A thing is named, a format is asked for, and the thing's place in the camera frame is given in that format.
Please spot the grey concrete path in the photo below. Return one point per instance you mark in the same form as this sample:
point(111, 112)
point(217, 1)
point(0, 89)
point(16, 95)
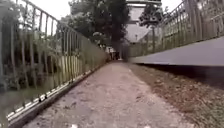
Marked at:
point(110, 96)

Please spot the grey building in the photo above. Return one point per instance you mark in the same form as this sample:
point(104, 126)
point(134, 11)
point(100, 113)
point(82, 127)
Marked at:
point(136, 31)

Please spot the green metal railing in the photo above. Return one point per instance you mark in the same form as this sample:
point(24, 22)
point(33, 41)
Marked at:
point(173, 31)
point(71, 68)

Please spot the group of dark trees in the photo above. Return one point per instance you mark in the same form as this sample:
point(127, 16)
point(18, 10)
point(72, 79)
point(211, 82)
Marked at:
point(100, 20)

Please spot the tree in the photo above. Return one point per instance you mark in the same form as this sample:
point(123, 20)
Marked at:
point(150, 15)

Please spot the robot's own part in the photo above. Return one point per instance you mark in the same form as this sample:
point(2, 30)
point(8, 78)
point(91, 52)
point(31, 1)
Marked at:
point(147, 126)
point(74, 126)

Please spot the grey concrete ramp wall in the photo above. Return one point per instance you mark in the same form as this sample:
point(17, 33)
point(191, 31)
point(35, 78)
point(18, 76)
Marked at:
point(193, 53)

